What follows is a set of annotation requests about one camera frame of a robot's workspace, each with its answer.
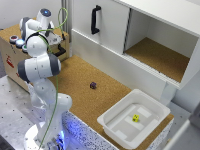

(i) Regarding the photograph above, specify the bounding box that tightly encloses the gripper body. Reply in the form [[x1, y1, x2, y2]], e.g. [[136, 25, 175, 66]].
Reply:
[[46, 28, 64, 47]]

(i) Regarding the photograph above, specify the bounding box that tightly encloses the wooden drawer box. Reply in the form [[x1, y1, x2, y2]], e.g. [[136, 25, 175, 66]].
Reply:
[[0, 22, 72, 93]]

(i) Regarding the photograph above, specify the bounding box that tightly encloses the green button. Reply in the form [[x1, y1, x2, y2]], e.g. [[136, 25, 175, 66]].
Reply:
[[21, 44, 30, 54]]

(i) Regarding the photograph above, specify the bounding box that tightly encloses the blue button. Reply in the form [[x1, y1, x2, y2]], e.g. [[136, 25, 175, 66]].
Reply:
[[15, 38, 26, 49]]

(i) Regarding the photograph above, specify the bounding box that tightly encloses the red button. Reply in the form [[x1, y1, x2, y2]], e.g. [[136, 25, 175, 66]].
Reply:
[[9, 34, 19, 45]]

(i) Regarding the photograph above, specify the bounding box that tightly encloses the white cabinet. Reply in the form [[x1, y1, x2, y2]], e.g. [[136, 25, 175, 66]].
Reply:
[[70, 0, 200, 108]]

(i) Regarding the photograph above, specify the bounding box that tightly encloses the white sliding door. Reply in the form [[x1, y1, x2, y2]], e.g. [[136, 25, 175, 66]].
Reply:
[[72, 0, 131, 55]]

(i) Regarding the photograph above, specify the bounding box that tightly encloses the purple block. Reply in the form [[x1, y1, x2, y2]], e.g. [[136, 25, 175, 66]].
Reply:
[[89, 81, 98, 90]]

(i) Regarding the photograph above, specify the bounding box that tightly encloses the white plastic box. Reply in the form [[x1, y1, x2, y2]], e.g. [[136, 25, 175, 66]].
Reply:
[[96, 88, 172, 150]]

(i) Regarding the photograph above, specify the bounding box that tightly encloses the yellow block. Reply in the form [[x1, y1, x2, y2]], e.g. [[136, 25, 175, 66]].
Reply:
[[132, 114, 140, 123]]

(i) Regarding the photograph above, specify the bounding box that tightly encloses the black drawer handle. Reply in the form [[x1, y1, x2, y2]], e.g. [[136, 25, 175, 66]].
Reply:
[[52, 44, 67, 57]]

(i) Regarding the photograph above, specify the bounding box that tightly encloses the black door handle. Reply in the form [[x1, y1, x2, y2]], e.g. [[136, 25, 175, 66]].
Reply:
[[90, 4, 102, 36]]

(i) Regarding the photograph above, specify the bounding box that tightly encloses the green cable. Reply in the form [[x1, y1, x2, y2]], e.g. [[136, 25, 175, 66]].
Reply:
[[32, 6, 70, 150]]

